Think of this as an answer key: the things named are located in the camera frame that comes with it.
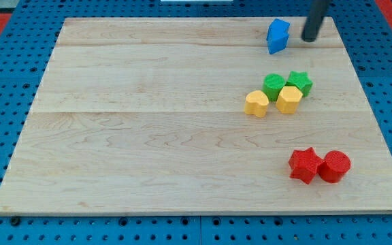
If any light wooden board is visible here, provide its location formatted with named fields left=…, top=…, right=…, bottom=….
left=0, top=17, right=392, bottom=216

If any blue triangle block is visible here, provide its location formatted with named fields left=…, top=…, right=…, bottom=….
left=267, top=32, right=289, bottom=54

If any yellow heart block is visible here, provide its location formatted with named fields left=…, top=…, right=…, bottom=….
left=244, top=91, right=270, bottom=118

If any green cylinder block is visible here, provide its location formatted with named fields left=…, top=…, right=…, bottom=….
left=261, top=73, right=286, bottom=101

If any yellow hexagon block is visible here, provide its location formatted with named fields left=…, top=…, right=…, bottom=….
left=276, top=86, right=303, bottom=114

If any green star block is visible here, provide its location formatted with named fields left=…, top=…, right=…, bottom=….
left=286, top=71, right=313, bottom=97

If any red star block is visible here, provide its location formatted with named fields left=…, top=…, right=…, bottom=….
left=289, top=147, right=324, bottom=184

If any blue cube block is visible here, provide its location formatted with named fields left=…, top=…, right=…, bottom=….
left=266, top=18, right=290, bottom=41

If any red cylinder block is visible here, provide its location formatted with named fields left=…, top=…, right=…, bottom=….
left=318, top=150, right=351, bottom=183

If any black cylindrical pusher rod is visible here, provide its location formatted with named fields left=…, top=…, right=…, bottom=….
left=301, top=0, right=331, bottom=42

